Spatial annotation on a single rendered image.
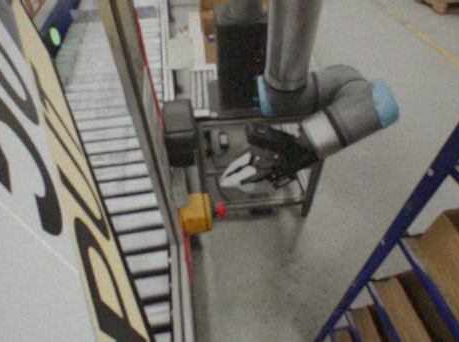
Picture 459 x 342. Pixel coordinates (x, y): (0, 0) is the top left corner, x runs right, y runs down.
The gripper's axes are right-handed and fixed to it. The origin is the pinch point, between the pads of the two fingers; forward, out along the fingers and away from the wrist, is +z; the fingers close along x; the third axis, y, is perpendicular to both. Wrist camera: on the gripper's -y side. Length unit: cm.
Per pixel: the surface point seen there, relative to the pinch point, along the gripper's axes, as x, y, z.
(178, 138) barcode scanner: 1.5, -14.3, 0.7
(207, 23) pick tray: 115, 18, -1
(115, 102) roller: 65, 2, 40
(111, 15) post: -1.0, -37.5, -6.8
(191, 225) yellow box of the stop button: -3.5, 4.9, 12.4
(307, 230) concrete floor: 36, 108, 6
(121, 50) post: -1.1, -33.6, -4.5
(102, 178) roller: 25.8, 1.8, 40.7
